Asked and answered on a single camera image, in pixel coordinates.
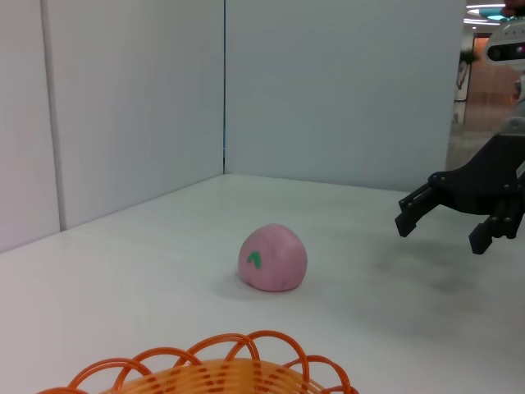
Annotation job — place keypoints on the pink toy peach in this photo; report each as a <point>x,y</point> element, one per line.
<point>279,262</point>

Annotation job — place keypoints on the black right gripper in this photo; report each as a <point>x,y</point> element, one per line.
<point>488,176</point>

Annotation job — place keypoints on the white robot head with camera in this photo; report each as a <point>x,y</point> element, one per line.
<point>508,45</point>

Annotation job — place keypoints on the orange woven plastic basket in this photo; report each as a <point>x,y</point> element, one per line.
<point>213,369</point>

